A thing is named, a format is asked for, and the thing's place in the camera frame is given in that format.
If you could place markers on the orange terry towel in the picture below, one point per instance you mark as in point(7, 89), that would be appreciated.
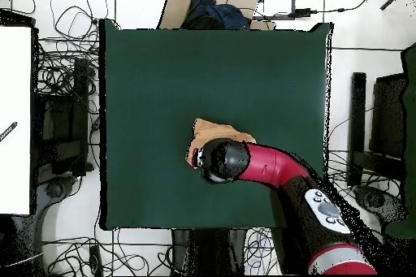
point(211, 129)

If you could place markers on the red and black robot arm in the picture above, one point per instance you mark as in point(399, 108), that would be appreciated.
point(269, 165)

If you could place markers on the dark green table cloth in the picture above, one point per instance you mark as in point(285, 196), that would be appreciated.
point(195, 78)

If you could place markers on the dark blue garment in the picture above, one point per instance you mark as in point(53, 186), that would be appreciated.
point(221, 15)

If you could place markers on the black power strip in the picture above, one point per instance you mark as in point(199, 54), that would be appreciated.
point(96, 260)

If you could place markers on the brown cardboard box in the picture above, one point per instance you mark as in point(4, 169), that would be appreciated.
point(175, 10)

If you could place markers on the black power adapter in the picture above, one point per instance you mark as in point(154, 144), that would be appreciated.
point(300, 12)

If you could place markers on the grey caster base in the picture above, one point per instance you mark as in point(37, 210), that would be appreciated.
point(377, 200)

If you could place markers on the black striped stick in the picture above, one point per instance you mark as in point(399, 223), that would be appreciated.
point(8, 131)

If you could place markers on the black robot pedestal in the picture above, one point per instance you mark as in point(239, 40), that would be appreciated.
point(208, 251)

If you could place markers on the black frame stand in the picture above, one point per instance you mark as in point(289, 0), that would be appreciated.
point(79, 111)

